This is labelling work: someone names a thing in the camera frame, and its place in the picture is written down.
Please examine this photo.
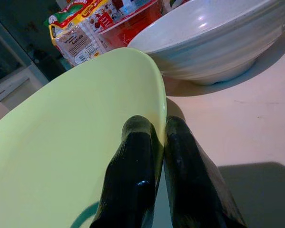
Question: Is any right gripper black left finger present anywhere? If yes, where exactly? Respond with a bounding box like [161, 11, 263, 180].
[89, 115, 163, 228]

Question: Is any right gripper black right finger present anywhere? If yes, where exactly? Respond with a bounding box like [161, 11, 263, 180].
[165, 115, 247, 228]

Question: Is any light green plate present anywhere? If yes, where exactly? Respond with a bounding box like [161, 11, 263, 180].
[0, 47, 168, 228]

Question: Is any white kitchen counter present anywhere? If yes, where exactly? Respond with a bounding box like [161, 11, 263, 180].
[156, 30, 285, 228]

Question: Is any white bowl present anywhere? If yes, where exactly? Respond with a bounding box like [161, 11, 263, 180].
[128, 0, 285, 86]

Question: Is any yellow white snack pack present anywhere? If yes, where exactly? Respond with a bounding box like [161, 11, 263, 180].
[44, 0, 109, 67]

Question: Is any red plastic container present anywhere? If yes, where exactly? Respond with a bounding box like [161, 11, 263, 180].
[98, 0, 167, 52]

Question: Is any glass sliding door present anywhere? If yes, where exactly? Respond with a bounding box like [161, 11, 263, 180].
[0, 11, 69, 112]

